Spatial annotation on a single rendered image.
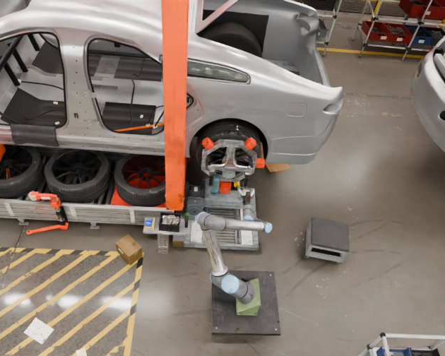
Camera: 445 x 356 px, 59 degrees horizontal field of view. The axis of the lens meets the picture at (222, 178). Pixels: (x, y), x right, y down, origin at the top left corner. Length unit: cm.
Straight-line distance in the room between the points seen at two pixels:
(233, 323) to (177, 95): 200
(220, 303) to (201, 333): 37
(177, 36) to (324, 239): 255
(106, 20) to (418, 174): 433
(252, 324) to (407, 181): 305
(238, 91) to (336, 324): 241
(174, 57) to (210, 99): 93
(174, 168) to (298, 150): 134
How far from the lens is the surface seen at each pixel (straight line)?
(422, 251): 511
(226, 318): 368
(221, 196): 448
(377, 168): 573
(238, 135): 381
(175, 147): 330
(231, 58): 355
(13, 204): 450
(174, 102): 300
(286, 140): 399
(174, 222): 382
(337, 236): 432
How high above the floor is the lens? 369
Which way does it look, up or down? 48 degrees down
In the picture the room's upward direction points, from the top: 8 degrees clockwise
